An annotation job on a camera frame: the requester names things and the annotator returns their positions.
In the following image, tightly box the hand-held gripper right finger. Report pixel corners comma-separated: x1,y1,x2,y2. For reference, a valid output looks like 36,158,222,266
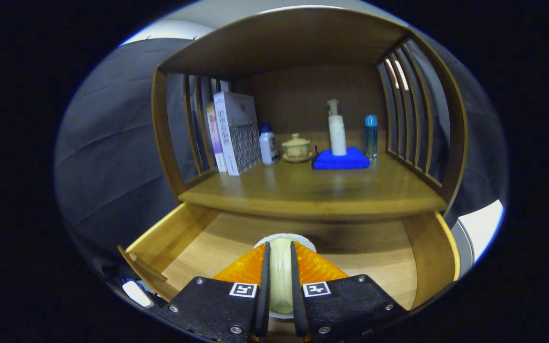
290,241,409,343

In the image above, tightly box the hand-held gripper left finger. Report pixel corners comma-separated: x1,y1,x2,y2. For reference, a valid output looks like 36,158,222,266
159,241,272,343

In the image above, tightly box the green scrub brush grey pad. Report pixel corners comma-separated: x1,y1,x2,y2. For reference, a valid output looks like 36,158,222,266
254,233,317,320

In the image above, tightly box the brown wooden drawer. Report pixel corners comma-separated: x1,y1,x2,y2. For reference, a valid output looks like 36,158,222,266
117,202,461,313

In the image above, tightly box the wooden countertop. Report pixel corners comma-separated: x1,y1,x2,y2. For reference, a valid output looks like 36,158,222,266
178,148,447,222

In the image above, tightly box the white metal filing cabinet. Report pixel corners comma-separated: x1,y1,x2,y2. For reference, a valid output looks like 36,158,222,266
451,199,505,277

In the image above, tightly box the brown wooden cabinet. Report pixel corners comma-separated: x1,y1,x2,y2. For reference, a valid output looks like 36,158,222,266
151,7,469,224

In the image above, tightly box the blue folded cloth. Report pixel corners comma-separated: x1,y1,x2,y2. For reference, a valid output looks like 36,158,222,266
312,146,371,170

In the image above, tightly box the yellow ceramic lidded teacup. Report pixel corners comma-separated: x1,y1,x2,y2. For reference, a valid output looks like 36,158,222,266
281,133,314,163

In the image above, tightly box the white bottle with blue cap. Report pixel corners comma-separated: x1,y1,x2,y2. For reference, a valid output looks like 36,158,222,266
259,122,279,166

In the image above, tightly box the thin purple book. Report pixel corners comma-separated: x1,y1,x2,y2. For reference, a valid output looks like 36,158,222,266
206,101,228,173

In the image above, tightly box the white pump bottle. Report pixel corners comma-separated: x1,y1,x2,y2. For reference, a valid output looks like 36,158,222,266
327,99,347,157

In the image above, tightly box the white patterned book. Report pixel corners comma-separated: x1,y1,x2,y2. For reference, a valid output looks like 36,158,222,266
213,91,263,177

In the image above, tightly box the clear blue bottle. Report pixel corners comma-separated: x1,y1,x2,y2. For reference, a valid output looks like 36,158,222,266
365,114,379,160

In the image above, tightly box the black backdrop cloth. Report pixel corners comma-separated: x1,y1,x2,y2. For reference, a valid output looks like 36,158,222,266
54,31,508,286

